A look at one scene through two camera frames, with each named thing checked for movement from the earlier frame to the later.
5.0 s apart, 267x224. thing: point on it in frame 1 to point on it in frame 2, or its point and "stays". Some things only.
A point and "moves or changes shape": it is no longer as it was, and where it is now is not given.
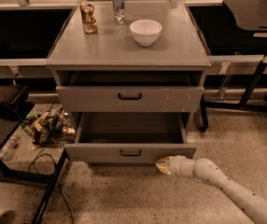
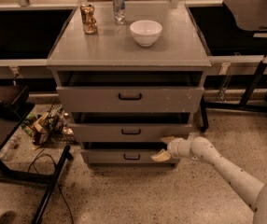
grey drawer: x=129 y=137 moves or changes shape
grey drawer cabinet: x=134 y=86 stays
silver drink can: x=119 y=7 stays
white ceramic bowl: x=146 y=31 stays
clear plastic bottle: x=3 y=152 stays
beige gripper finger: x=162 y=164 to x=161 y=156
